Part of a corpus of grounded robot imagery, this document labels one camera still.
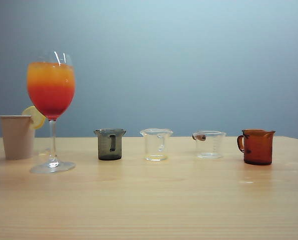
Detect yellow lemon slice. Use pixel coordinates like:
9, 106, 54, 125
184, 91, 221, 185
21, 105, 46, 130

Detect clear glass measuring cup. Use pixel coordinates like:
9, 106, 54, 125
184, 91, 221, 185
139, 128, 174, 162

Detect grey glass measuring cup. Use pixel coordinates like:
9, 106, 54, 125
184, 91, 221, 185
93, 128, 127, 161

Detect amber glass measuring cup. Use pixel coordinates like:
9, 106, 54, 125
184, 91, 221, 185
237, 129, 276, 166

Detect beige paper cup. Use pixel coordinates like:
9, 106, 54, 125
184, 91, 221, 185
0, 114, 36, 161

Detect wine glass with orange drink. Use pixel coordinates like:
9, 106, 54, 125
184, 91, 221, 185
26, 50, 76, 175

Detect clear cup with wooden handle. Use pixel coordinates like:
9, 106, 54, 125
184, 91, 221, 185
192, 130, 227, 160

